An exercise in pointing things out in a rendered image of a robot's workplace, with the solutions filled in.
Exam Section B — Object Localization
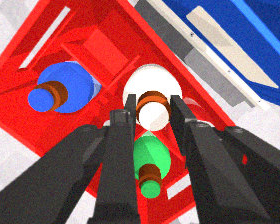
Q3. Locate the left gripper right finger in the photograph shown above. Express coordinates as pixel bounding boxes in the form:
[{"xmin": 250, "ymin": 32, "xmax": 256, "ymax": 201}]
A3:
[{"xmin": 169, "ymin": 94, "xmax": 280, "ymax": 224}]

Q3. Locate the blue plastic crate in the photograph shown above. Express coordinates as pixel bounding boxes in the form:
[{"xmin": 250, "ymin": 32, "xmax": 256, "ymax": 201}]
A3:
[{"xmin": 162, "ymin": 0, "xmax": 280, "ymax": 106}]

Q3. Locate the red plastic crate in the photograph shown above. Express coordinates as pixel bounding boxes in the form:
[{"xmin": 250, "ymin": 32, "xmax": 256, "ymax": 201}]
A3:
[{"xmin": 0, "ymin": 0, "xmax": 236, "ymax": 224}]

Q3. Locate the green bottle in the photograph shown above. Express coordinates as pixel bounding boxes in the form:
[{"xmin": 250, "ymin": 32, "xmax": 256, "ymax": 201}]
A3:
[{"xmin": 133, "ymin": 130, "xmax": 171, "ymax": 198}]

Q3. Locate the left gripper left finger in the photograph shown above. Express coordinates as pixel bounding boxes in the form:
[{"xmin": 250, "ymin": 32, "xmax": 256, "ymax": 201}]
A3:
[{"xmin": 0, "ymin": 94, "xmax": 141, "ymax": 224}]

